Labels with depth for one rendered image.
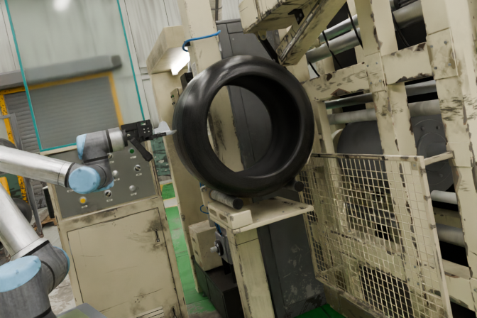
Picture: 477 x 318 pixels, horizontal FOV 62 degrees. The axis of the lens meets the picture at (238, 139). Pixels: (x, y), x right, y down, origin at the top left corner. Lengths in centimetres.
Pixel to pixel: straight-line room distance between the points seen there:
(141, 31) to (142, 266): 926
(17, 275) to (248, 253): 105
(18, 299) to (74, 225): 80
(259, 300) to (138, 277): 67
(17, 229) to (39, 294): 28
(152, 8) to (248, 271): 975
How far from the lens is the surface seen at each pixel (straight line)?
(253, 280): 211
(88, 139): 157
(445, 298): 152
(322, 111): 212
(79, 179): 143
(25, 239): 170
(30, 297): 153
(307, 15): 174
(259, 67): 163
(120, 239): 227
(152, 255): 230
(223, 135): 195
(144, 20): 1121
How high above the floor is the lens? 123
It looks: 3 degrees down
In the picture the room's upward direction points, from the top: 12 degrees counter-clockwise
